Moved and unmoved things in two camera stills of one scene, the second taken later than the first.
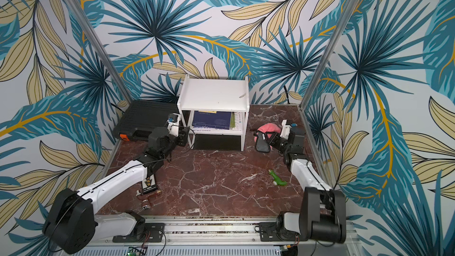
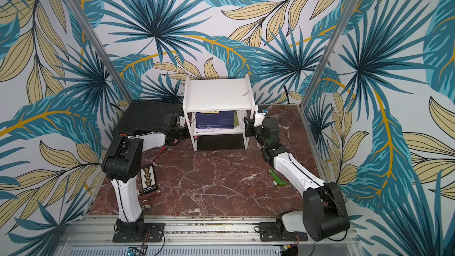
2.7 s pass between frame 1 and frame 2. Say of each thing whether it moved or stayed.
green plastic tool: stayed
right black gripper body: moved
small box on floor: stayed
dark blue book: stayed
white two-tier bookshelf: moved
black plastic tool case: stayed
